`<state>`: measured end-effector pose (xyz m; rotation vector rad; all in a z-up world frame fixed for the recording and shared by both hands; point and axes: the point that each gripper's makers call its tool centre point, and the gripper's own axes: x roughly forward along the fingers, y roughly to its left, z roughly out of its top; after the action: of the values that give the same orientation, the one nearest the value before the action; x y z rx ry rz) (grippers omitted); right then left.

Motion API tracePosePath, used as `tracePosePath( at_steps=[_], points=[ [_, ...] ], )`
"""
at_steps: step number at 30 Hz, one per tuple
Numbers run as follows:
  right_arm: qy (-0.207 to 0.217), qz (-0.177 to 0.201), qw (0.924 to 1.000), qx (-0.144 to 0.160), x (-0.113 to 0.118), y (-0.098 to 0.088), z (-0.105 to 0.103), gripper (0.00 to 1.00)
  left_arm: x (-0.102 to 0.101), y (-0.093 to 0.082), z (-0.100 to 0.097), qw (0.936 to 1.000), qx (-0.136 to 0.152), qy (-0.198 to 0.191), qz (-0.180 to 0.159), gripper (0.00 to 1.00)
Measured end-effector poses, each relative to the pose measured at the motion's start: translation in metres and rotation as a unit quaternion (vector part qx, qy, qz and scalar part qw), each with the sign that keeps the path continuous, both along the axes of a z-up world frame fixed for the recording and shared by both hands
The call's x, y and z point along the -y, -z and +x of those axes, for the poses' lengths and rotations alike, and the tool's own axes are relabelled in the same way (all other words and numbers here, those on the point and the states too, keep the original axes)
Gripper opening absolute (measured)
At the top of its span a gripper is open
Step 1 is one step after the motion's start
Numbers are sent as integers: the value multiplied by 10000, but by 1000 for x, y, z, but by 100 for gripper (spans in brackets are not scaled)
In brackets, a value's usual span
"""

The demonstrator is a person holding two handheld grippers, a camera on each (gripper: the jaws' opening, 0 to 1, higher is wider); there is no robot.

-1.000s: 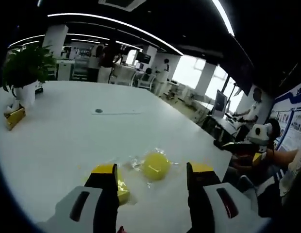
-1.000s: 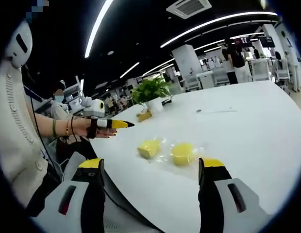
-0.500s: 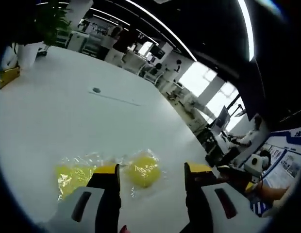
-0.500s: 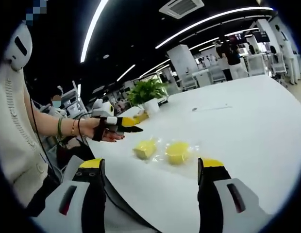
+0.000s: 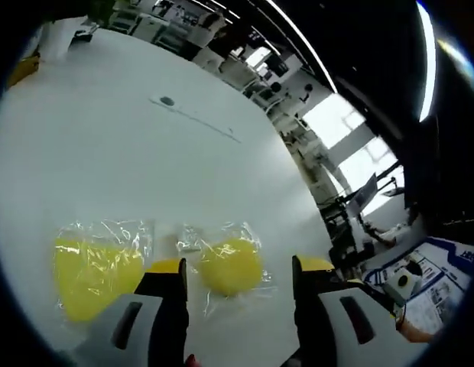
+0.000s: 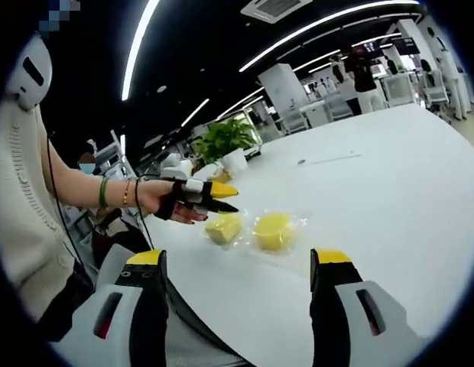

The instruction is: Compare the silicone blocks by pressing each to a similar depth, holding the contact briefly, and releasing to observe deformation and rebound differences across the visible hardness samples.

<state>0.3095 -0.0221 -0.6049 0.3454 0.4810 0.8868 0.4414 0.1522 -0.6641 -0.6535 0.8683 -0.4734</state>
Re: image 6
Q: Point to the person's cream knitted vest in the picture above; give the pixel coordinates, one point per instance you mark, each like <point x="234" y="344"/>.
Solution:
<point x="19" y="199"/>

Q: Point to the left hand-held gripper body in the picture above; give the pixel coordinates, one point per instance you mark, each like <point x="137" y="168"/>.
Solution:
<point x="176" y="168"/>

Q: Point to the long curved ceiling light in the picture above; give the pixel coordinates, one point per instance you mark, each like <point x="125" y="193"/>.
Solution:
<point x="317" y="32"/>

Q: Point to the person's left hand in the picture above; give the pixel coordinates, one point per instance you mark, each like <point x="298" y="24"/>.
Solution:
<point x="160" y="197"/>

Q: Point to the square yellow silicone block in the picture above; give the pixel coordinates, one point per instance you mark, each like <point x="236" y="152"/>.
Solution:
<point x="223" y="228"/>

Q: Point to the round yellow silicone block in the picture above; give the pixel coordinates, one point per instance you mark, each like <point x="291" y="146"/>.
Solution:
<point x="276" y="232"/>

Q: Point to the white worn device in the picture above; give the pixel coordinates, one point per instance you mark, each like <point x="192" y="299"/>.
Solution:
<point x="28" y="72"/>

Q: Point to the bright ceiling light strip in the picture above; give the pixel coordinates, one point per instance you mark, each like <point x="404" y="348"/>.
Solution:
<point x="139" y="46"/>

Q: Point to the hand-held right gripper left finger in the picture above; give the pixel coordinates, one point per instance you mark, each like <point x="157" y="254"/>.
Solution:
<point x="145" y="325"/>

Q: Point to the ceiling air conditioner vent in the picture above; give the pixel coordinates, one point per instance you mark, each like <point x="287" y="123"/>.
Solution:
<point x="275" y="9"/>

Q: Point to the green potted plant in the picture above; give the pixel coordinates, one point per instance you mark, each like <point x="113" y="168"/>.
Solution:
<point x="225" y="139"/>

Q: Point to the white plant pot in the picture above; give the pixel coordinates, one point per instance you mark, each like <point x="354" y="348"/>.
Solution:
<point x="235" y="160"/>

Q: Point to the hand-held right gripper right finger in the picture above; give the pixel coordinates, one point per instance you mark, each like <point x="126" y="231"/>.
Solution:
<point x="332" y="329"/>

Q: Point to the white mesh office chair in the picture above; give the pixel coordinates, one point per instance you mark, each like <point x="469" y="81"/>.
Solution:
<point x="436" y="89"/>
<point x="400" y="89"/>

